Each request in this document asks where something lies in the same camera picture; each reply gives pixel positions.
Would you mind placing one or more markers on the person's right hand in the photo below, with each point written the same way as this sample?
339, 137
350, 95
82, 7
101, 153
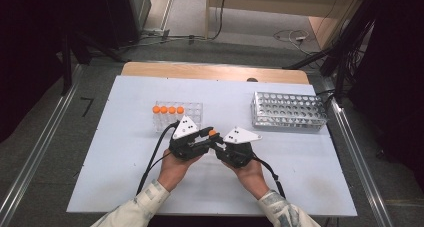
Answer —
251, 180

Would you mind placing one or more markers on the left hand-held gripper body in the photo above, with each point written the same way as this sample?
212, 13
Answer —
183, 147

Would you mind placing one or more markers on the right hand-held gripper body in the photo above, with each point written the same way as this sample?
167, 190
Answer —
235, 153

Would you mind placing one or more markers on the black stand legs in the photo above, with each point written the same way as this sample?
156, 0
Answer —
66, 63

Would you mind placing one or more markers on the metal floor rail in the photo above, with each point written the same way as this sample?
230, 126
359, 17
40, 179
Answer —
360, 160
40, 137

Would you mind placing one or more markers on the clear plastic tube rack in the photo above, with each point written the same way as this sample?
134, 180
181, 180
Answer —
193, 115

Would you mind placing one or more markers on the perforated metal tube rack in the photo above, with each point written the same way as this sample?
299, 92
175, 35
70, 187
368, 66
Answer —
290, 112

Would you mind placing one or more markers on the black cabinet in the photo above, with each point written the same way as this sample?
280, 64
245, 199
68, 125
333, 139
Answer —
126, 13

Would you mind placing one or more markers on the orange capped test tube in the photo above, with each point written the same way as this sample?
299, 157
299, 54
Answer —
172, 110
156, 109
212, 132
164, 109
180, 110

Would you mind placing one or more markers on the light wooden furniture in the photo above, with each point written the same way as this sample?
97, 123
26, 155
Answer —
283, 2

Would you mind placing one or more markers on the person's left hand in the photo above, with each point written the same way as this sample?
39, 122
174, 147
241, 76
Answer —
173, 172

